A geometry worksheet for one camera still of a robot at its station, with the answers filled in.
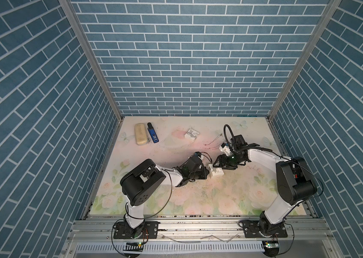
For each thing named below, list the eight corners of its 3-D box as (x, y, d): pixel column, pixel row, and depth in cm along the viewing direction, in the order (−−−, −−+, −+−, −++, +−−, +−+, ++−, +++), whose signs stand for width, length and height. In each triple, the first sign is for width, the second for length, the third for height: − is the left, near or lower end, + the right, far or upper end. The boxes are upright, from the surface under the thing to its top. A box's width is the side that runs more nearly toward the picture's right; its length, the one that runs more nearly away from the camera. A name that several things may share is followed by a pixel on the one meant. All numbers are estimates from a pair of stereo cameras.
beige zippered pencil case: (138, 147, 106) (136, 143, 102) (135, 127, 116) (133, 124, 113) (149, 144, 107) (147, 140, 104) (145, 125, 118) (144, 122, 115)
